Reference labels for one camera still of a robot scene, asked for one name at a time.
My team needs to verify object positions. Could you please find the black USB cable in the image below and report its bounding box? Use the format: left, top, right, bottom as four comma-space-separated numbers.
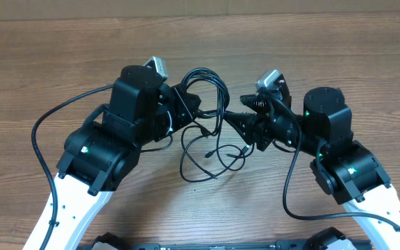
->
179, 67, 256, 184

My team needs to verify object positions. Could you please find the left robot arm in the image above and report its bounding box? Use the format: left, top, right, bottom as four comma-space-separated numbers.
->
24, 65, 201, 249

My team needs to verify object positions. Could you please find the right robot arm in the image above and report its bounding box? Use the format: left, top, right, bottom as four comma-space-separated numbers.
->
224, 87, 400, 249

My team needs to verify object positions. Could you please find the black right camera cable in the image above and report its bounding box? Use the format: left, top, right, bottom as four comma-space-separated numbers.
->
271, 99, 400, 250

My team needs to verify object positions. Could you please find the black camera cable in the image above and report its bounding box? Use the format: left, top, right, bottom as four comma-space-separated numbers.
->
31, 83, 115, 250
271, 99, 400, 250

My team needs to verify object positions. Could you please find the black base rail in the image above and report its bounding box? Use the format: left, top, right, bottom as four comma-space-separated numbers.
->
77, 227, 373, 250

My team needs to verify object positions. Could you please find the black left camera cable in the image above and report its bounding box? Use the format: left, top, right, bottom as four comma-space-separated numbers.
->
31, 83, 115, 250

